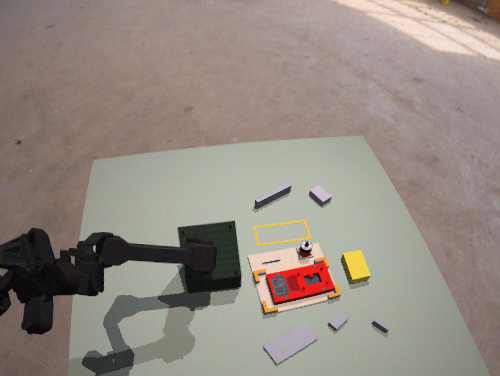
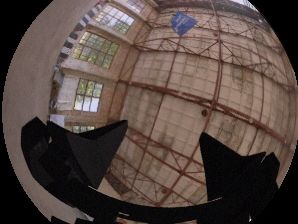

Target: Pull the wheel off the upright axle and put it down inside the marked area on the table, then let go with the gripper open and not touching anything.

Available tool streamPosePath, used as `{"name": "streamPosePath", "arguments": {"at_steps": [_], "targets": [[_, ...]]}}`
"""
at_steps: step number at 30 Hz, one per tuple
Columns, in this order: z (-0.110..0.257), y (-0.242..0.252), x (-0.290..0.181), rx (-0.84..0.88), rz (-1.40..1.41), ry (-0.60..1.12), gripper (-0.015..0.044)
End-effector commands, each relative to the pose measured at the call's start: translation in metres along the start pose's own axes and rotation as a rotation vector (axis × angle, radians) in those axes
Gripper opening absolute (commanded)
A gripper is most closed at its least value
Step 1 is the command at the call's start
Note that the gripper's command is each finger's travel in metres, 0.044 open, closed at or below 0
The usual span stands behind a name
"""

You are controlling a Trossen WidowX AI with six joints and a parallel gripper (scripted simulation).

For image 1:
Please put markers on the black wheel with grey hub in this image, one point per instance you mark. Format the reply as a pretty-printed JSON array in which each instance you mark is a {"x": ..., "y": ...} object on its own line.
[{"x": 304, "y": 249}]

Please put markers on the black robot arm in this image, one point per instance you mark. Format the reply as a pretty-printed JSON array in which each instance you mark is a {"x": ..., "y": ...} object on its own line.
[{"x": 86, "y": 276}]

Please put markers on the grey long rectangular bar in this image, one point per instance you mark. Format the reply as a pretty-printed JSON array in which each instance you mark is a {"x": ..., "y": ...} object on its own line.
[{"x": 273, "y": 195}]

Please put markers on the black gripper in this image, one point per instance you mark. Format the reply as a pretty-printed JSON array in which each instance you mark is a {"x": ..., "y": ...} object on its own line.
[{"x": 29, "y": 260}]

